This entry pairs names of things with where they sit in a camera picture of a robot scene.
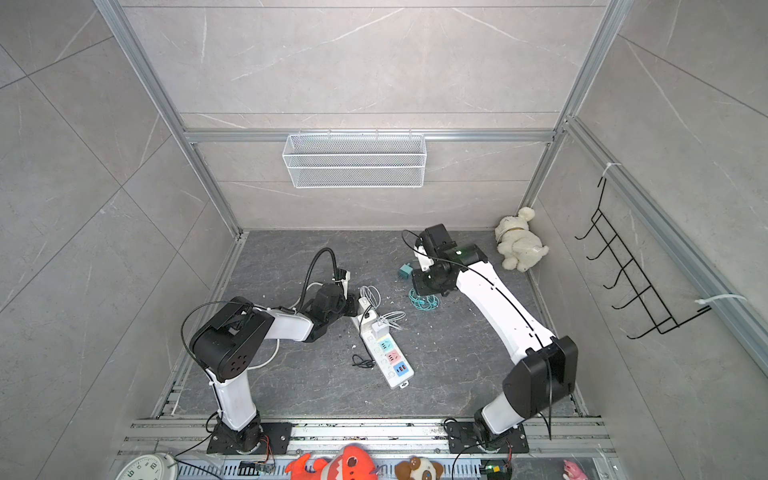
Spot teal cable bundle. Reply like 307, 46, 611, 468
407, 287, 441, 313

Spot white alarm clock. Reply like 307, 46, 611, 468
116, 453, 179, 480

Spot white plush bear toy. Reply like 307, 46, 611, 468
494, 207, 549, 273

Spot white power strip cord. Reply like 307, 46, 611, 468
245, 281, 325, 371

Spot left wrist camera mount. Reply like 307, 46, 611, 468
334, 268, 351, 299

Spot black thin cable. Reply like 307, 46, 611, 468
351, 317, 377, 370

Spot teal charger far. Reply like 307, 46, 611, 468
398, 263, 413, 280

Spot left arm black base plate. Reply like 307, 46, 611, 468
206, 422, 293, 455

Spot pink plush toy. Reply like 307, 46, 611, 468
563, 460, 588, 480

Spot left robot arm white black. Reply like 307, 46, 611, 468
187, 281, 358, 453

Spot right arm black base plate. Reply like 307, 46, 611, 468
442, 418, 530, 455

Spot black wire hook rack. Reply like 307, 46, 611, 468
574, 178, 712, 340

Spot white wire mesh basket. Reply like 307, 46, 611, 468
282, 133, 428, 189

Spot white power strip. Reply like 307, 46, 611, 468
354, 307, 414, 389

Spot brown dog plush toy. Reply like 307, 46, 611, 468
394, 457, 445, 480

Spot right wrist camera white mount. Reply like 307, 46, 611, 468
414, 246, 434, 272

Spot red plush toy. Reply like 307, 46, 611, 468
285, 445, 378, 480

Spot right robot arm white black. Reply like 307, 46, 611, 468
402, 224, 579, 446

